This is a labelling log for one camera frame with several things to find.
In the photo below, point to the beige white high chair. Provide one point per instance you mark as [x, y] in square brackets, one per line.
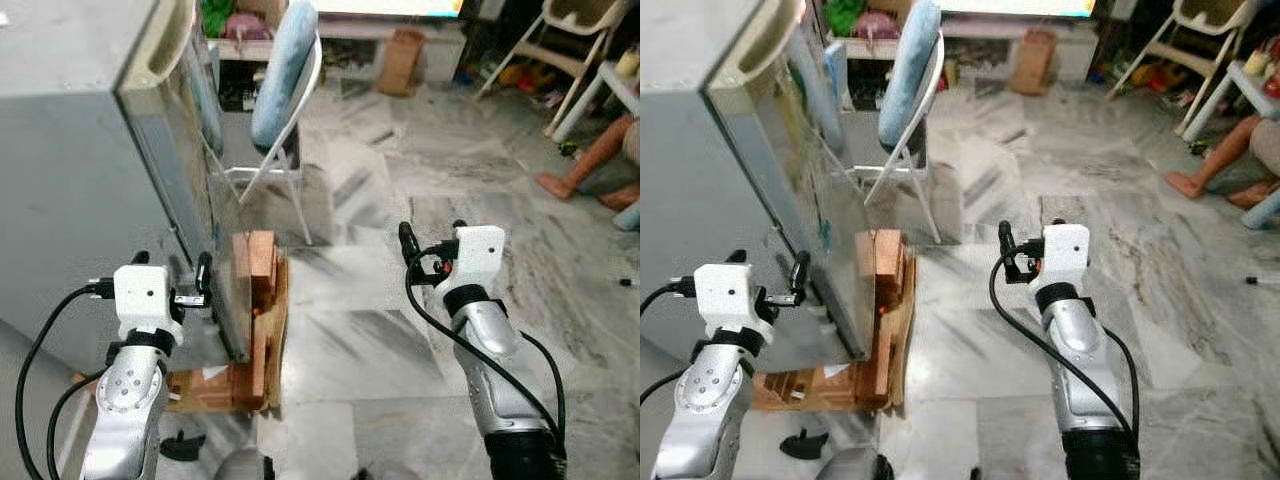
[570, 40]
[1205, 35]

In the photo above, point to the small black floor object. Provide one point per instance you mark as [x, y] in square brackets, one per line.
[805, 446]
[182, 447]

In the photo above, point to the green cloth item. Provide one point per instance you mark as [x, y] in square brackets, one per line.
[843, 15]
[215, 17]

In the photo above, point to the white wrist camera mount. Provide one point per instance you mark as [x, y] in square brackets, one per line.
[1068, 252]
[140, 300]
[725, 300]
[480, 255]

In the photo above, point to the light blue chair cushion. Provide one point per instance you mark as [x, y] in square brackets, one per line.
[285, 75]
[912, 75]

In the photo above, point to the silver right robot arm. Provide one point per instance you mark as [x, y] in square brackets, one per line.
[500, 370]
[1085, 370]

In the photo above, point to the person's bare foot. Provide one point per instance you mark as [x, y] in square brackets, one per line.
[1255, 194]
[622, 196]

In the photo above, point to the grey robot foot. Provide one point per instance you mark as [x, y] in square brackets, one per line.
[855, 465]
[245, 466]

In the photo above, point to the orange yellow toy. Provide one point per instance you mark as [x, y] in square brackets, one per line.
[525, 77]
[1150, 75]

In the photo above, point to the grey silver fridge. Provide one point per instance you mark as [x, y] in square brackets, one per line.
[720, 200]
[70, 180]

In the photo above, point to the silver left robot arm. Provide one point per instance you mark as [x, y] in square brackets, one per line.
[125, 410]
[705, 410]

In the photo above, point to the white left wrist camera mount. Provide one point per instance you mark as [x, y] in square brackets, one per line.
[140, 300]
[725, 300]

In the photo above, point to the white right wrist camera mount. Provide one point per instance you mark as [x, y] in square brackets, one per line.
[1068, 252]
[480, 255]

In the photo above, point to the wooden fridge stand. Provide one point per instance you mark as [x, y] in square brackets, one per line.
[262, 300]
[890, 300]

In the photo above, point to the white metal folding chair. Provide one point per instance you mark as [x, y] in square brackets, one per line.
[912, 170]
[290, 165]

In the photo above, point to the bright television screen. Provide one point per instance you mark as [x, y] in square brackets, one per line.
[390, 7]
[1020, 7]

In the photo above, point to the person's bare leg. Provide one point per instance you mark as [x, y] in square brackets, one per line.
[590, 160]
[1215, 158]

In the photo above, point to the light blue plastic object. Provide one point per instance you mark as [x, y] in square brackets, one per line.
[630, 216]
[1265, 210]

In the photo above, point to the white low shelf unit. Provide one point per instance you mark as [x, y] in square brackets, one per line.
[350, 45]
[975, 45]

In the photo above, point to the pink bag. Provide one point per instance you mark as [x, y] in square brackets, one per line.
[877, 24]
[247, 26]

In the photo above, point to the white small table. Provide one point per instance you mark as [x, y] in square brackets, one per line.
[610, 85]
[1240, 90]

